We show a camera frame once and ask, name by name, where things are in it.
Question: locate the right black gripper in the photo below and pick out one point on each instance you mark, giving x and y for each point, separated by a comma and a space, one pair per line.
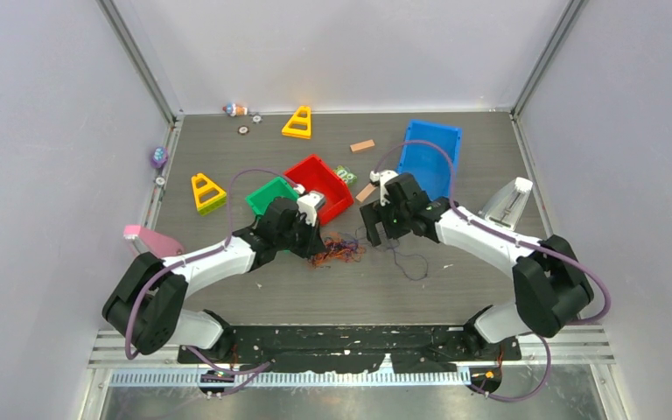
371, 217

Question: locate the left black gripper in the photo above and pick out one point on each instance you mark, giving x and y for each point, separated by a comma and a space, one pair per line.
313, 243

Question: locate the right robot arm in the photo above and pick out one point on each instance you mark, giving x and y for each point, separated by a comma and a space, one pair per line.
550, 287

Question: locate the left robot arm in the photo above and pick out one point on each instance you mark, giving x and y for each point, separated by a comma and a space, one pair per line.
147, 305

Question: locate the wooden block near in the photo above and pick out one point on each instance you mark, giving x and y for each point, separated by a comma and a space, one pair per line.
366, 192

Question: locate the wooden block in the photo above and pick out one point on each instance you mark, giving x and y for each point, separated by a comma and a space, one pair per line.
366, 192
362, 146

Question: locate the green small toy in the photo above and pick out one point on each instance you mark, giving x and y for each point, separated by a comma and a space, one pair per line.
346, 175

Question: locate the green plastic bin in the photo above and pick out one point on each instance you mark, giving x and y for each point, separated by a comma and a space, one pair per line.
266, 197

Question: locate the red plastic bin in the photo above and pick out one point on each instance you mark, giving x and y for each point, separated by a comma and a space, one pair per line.
315, 175

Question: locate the wooden block far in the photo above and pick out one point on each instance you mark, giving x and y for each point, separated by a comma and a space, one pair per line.
362, 146

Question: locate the blue plastic bin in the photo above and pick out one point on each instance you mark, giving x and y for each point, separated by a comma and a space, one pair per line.
426, 164

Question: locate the yellow triangle block far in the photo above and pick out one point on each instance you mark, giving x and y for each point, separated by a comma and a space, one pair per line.
300, 124

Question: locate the yellow triangle block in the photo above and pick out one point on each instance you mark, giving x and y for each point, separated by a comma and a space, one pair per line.
207, 195
300, 124

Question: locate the yellow triangle block near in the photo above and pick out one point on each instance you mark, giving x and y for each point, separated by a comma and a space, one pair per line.
207, 195

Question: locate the white tape dispenser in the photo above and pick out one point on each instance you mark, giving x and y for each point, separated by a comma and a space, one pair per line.
506, 206

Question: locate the pink tape dispenser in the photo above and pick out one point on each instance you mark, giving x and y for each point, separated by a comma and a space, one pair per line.
141, 240

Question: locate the small figurine toy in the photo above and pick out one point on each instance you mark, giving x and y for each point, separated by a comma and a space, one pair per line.
233, 109

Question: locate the purple round toy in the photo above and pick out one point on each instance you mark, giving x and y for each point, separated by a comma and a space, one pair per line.
159, 157

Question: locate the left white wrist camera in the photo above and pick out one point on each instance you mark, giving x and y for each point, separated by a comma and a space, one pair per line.
308, 203

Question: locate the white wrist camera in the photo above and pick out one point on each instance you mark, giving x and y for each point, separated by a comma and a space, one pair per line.
379, 180
308, 203

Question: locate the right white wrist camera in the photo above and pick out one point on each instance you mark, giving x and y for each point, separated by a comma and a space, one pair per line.
379, 180

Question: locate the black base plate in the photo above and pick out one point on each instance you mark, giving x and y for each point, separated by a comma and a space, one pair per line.
351, 349

